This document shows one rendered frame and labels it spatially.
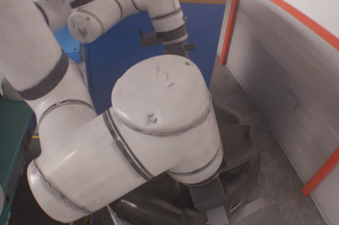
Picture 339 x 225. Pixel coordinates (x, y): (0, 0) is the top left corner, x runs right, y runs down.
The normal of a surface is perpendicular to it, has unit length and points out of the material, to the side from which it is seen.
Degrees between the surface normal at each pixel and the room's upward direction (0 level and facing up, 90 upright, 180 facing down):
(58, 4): 95
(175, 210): 19
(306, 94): 90
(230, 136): 25
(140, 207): 56
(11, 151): 0
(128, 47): 90
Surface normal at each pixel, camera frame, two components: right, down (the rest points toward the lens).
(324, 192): -0.96, 0.11
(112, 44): 0.26, 0.65
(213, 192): -0.29, -0.58
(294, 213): 0.09, -0.76
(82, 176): 0.07, -0.10
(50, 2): 0.46, 0.66
